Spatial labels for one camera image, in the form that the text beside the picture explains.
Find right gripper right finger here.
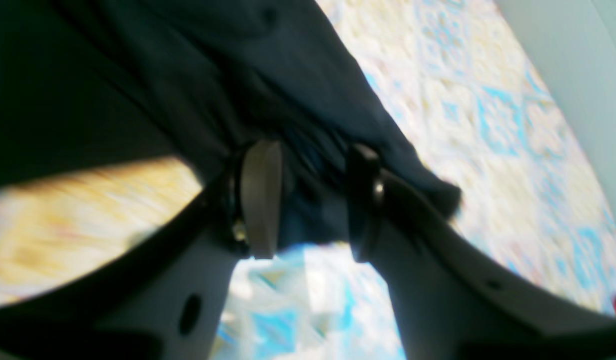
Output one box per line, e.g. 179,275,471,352
347,145,616,360

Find patterned tablecloth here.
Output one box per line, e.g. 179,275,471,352
0,0,616,360

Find black t-shirt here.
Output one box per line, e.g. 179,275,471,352
0,0,461,249

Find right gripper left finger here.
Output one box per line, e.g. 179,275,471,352
0,140,283,360

